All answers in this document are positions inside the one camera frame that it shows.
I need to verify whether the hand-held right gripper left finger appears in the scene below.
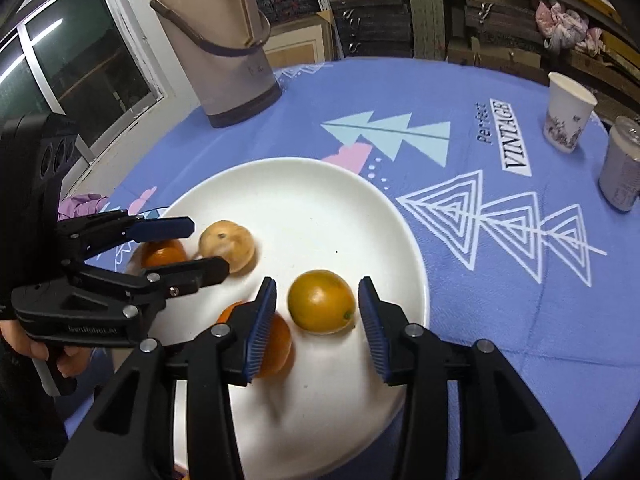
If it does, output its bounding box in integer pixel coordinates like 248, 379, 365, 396
52, 276, 278, 480

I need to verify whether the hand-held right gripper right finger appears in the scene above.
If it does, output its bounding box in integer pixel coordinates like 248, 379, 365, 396
357, 276, 583, 480

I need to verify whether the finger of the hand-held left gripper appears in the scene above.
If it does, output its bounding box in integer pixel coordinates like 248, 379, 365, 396
62, 256, 230, 321
56, 210, 196, 261

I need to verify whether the orange tangerine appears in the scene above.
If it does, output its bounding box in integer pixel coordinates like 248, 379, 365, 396
216, 301, 293, 380
139, 239, 190, 270

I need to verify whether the yellowish orange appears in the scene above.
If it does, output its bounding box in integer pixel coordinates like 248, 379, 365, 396
286, 270, 357, 335

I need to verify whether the white round plate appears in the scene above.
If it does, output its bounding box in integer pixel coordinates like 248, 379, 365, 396
127, 157, 431, 473

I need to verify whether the person's left hand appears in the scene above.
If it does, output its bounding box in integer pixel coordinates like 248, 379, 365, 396
0, 317, 93, 381

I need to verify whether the tan speckled fruit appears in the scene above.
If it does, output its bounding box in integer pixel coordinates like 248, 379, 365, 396
198, 220, 257, 276

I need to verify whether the purple cloth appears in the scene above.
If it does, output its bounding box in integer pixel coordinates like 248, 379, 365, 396
57, 193, 111, 221

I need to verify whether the blue printed tablecloth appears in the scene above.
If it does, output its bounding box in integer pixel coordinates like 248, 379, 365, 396
65, 57, 640, 480

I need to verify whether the sliding glass window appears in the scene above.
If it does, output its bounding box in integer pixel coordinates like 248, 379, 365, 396
0, 0, 168, 166

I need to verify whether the beige thermos jug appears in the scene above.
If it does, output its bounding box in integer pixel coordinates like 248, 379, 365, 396
149, 0, 283, 129

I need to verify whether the person's dark clothing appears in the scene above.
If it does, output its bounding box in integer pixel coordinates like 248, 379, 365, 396
0, 350, 68, 480

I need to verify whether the white paper cup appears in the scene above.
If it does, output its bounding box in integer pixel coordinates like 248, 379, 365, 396
542, 71, 598, 153

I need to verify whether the silver drink can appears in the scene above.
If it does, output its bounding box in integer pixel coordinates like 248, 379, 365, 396
598, 116, 640, 212

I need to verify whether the shelf with stacked wooden boards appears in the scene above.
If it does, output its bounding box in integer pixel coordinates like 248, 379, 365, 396
245, 0, 640, 121

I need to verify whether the pink crumpled cloth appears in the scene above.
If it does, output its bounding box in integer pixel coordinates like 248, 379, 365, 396
535, 1, 606, 56

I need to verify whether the wooden picture frame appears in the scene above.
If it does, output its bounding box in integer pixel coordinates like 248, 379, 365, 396
260, 15, 333, 68

